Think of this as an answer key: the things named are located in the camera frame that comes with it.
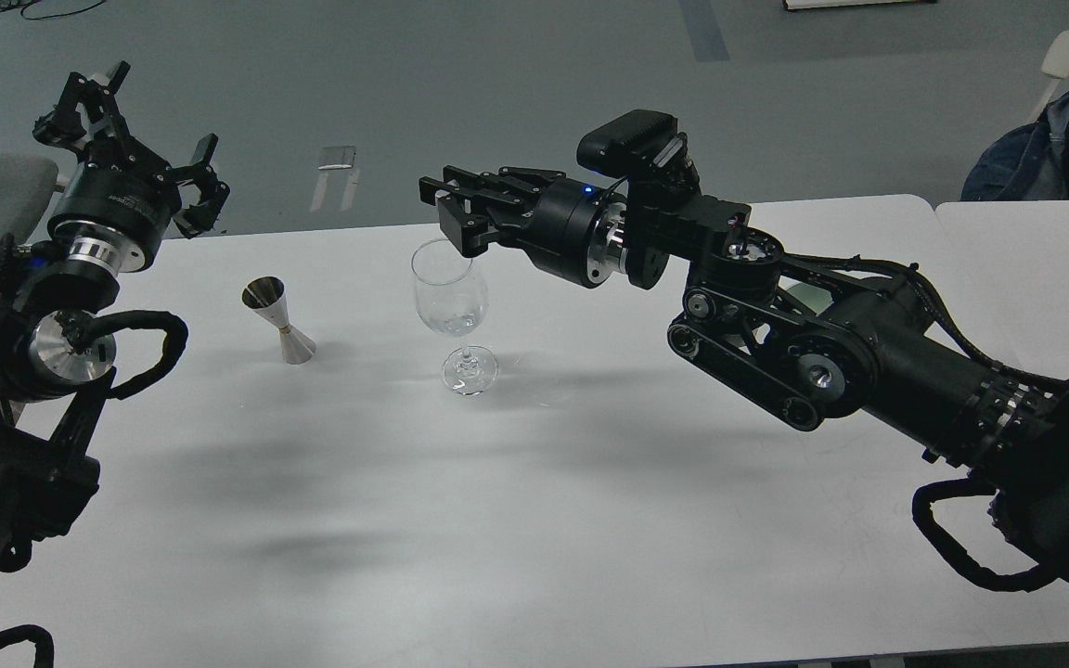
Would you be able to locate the clear wine glass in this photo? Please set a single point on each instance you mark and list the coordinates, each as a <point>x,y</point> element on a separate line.
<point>451,298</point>

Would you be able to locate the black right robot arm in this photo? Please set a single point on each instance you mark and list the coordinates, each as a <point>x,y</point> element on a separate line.
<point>807,339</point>

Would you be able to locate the grey office chair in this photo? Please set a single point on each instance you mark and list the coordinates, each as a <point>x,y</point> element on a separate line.
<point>1055,68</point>

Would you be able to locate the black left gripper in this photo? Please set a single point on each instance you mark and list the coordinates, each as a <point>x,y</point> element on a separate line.
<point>119,186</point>

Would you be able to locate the person in white shirt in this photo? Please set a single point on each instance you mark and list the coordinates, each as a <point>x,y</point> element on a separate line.
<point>1029,163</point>

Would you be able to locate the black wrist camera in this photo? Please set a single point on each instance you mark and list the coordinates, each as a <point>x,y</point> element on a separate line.
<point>634,143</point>

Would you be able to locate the steel double jigger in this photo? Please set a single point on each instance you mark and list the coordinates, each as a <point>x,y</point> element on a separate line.
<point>266,296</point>

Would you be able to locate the metal floor plate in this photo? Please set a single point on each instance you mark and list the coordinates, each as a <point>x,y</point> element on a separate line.
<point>337,179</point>

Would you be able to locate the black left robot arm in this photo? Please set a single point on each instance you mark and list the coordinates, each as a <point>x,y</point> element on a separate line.
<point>63,354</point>

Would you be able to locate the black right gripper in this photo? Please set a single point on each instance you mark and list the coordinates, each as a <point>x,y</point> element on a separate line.
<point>566,228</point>

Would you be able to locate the green bowl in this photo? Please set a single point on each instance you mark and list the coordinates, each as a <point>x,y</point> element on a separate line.
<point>812,297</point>

